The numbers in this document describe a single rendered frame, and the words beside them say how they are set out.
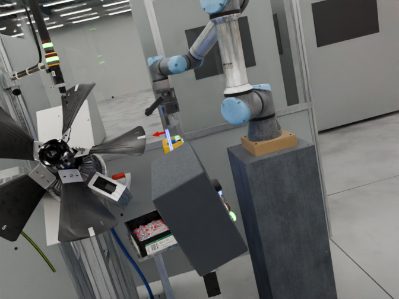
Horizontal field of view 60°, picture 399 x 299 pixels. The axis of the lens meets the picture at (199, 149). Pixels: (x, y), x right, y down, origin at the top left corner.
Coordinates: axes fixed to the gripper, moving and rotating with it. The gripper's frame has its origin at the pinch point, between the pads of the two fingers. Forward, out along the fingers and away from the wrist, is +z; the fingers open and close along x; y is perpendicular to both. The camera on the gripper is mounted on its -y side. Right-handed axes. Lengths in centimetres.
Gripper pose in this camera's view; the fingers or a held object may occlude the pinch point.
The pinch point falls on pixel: (168, 130)
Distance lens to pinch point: 169.8
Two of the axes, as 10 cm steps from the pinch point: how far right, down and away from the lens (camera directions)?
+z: 2.3, 9.4, 2.6
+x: -1.4, -2.3, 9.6
